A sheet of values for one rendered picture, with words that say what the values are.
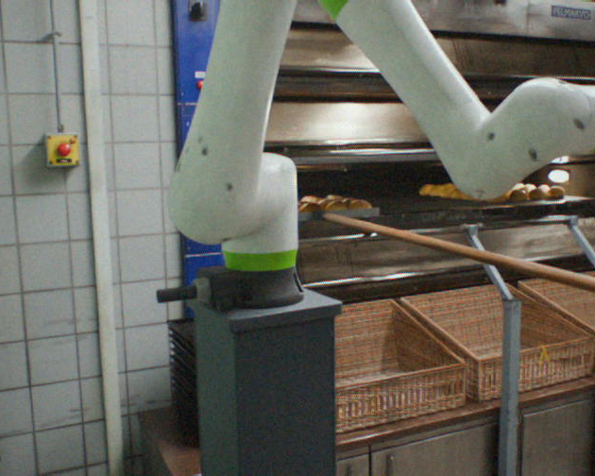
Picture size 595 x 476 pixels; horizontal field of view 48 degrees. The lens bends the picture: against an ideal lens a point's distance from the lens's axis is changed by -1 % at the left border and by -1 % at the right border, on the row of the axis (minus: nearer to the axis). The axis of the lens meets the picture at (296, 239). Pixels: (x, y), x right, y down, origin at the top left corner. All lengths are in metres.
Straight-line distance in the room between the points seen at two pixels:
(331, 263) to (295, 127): 0.53
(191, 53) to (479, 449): 1.62
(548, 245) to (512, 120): 2.28
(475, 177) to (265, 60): 0.34
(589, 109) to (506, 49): 2.08
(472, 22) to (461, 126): 1.93
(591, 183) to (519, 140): 2.58
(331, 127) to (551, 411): 1.28
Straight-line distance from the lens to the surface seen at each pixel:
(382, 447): 2.17
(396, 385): 2.18
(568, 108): 0.91
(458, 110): 1.00
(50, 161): 2.14
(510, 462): 2.44
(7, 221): 2.22
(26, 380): 2.33
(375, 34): 1.03
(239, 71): 0.92
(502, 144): 0.93
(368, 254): 2.61
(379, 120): 2.60
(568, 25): 3.26
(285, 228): 1.09
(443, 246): 1.82
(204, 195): 0.92
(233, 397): 1.10
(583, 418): 2.72
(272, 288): 1.10
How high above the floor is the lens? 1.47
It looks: 8 degrees down
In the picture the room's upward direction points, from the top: 1 degrees counter-clockwise
